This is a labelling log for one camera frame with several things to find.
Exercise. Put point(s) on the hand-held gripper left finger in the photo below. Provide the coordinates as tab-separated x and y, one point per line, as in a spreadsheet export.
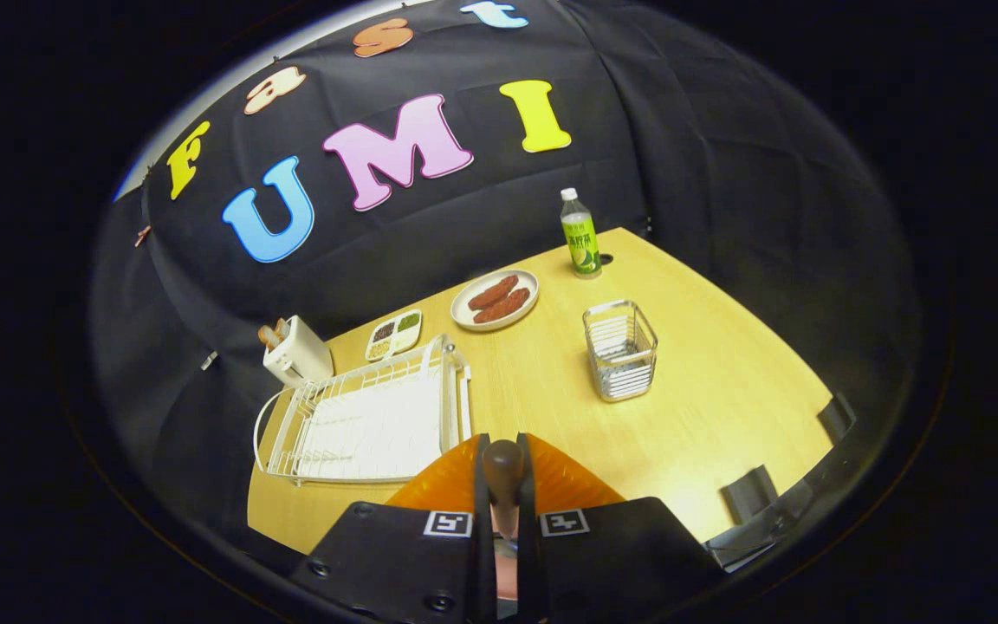
482	555

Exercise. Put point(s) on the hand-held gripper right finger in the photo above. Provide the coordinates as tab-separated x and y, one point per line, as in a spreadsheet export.
528	555

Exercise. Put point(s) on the white divided grain dish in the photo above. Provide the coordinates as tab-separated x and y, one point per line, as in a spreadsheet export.
393	335

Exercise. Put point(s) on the white oval sausage dish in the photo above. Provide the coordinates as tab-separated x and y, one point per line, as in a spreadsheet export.
463	310

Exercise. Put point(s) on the brown sausage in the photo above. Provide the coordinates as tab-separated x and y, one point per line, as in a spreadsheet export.
502	307
493	292

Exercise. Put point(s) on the white toaster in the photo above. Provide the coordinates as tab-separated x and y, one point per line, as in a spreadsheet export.
301	357

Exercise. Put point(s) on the toasted bread slice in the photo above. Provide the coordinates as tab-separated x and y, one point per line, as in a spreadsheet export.
281	329
268	338

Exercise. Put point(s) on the green label drink bottle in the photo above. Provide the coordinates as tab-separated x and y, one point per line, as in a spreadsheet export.
581	238

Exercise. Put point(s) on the small white tag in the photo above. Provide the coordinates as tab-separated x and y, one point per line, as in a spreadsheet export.
210	360

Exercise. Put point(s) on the black backdrop cloth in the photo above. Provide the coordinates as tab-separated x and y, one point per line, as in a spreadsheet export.
707	156

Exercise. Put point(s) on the small orange clip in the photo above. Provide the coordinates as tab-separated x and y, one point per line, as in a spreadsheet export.
143	236

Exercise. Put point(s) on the black table bracket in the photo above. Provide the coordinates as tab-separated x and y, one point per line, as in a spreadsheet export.
837	418
748	496

